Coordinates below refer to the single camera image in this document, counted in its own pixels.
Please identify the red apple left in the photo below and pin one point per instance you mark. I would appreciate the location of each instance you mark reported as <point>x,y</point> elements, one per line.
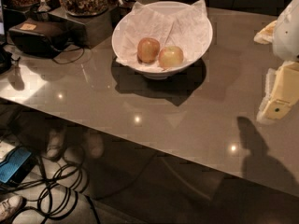
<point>148,50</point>

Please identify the metal scoop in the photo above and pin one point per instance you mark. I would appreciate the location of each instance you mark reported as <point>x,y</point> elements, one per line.
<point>43,6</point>

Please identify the yellow-red apple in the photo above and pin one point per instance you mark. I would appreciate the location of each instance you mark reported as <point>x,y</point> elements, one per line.
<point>171,56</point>

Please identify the dark square pedestal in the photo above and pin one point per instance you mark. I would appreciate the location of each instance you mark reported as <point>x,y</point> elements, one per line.
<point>86,31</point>

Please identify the blue foot pedal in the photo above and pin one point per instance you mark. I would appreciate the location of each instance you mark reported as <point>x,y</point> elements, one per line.
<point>15,166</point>

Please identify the black box device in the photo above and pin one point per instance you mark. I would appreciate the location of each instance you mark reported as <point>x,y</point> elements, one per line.
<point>44,39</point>

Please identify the white paper liner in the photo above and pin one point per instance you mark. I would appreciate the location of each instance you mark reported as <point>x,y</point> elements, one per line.
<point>146,22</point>

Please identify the white sneaker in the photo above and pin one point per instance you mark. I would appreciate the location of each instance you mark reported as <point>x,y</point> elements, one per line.
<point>10,206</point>

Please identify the white bowl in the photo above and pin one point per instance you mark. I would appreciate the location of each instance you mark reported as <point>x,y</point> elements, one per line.
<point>162,72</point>

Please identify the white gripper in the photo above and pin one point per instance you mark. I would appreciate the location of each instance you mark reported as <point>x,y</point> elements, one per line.
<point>287,34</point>

